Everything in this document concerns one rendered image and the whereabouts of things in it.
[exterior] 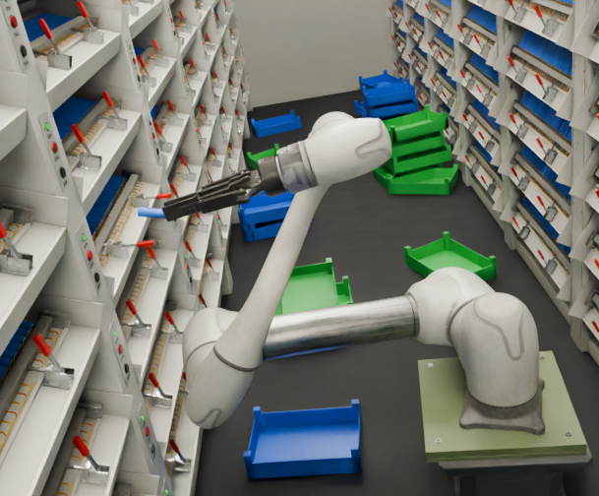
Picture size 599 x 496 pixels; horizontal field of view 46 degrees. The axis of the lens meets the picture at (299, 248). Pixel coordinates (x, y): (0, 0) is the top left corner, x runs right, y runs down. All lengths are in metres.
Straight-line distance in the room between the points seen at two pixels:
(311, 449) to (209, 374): 0.61
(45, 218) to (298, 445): 1.09
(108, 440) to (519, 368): 0.84
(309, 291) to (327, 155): 1.25
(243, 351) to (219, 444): 0.70
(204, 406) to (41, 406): 0.48
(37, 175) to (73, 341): 0.28
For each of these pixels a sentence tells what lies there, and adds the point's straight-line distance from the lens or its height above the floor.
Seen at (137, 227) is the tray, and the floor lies 0.74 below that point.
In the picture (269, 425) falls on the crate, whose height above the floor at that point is 0.01.
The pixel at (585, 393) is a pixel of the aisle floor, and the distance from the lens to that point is 2.14.
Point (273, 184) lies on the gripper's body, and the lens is 1.31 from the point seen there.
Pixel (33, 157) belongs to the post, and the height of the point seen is 1.05.
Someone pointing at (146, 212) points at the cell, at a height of 0.85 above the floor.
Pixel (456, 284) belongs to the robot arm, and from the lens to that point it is 1.71.
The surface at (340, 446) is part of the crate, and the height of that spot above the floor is 0.00.
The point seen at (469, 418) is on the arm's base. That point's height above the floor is 0.25.
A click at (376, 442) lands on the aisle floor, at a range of 1.99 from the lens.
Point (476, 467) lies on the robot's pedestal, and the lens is 1.62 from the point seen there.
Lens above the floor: 1.33
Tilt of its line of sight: 26 degrees down
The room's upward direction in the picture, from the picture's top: 10 degrees counter-clockwise
